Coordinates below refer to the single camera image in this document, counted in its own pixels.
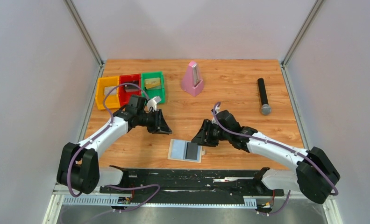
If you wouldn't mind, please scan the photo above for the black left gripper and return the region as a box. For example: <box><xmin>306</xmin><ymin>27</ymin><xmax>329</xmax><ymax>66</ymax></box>
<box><xmin>137</xmin><ymin>108</ymin><xmax>172</xmax><ymax>134</ymax></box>

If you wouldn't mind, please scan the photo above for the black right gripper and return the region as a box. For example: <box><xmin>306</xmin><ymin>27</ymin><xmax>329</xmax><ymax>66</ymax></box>
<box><xmin>192</xmin><ymin>120</ymin><xmax>230</xmax><ymax>148</ymax></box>

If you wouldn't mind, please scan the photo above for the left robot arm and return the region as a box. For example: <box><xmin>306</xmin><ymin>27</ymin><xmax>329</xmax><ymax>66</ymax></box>
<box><xmin>57</xmin><ymin>95</ymin><xmax>172</xmax><ymax>194</ymax></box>

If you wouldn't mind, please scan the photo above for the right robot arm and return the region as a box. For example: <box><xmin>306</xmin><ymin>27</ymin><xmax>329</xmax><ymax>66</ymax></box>
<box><xmin>191</xmin><ymin>110</ymin><xmax>340</xmax><ymax>204</ymax></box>

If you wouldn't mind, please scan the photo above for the gold card stack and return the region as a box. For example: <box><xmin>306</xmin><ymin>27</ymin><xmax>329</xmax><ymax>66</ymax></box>
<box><xmin>144</xmin><ymin>77</ymin><xmax>162</xmax><ymax>90</ymax></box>

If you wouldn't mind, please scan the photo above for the black card stack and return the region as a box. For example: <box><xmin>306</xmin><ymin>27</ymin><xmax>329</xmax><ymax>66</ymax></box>
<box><xmin>123</xmin><ymin>83</ymin><xmax>140</xmax><ymax>92</ymax></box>

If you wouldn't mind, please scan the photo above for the silver card stack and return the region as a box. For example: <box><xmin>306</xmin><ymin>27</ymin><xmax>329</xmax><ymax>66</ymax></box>
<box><xmin>104</xmin><ymin>86</ymin><xmax>117</xmax><ymax>96</ymax></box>

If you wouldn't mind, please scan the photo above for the green plastic bin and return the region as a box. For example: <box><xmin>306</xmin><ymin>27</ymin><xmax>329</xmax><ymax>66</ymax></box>
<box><xmin>141</xmin><ymin>71</ymin><xmax>166</xmax><ymax>104</ymax></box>

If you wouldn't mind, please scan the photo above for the red plastic bin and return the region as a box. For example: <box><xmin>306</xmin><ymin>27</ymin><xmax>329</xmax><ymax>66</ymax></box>
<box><xmin>118</xmin><ymin>73</ymin><xmax>142</xmax><ymax>106</ymax></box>

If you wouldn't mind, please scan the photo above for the pink metronome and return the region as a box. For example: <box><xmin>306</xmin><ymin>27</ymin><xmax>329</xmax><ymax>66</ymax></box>
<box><xmin>181</xmin><ymin>61</ymin><xmax>204</xmax><ymax>97</ymax></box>

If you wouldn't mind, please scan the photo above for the yellow plastic bin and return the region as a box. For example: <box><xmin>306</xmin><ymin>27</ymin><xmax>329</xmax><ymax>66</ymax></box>
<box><xmin>95</xmin><ymin>76</ymin><xmax>120</xmax><ymax>110</ymax></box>

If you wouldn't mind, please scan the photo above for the black silver microphone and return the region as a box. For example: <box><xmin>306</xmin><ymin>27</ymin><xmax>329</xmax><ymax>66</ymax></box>
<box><xmin>257</xmin><ymin>78</ymin><xmax>271</xmax><ymax>115</ymax></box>

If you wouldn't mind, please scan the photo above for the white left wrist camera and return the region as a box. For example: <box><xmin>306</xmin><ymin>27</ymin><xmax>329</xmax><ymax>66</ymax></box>
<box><xmin>146</xmin><ymin>96</ymin><xmax>161</xmax><ymax>112</ymax></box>

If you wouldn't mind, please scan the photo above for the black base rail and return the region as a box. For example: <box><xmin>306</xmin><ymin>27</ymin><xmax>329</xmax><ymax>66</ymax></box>
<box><xmin>53</xmin><ymin>168</ymin><xmax>336</xmax><ymax>208</ymax></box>

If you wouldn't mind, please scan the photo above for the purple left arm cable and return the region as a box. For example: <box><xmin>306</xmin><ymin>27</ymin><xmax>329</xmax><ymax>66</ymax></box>
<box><xmin>66</xmin><ymin>83</ymin><xmax>161</xmax><ymax>216</ymax></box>

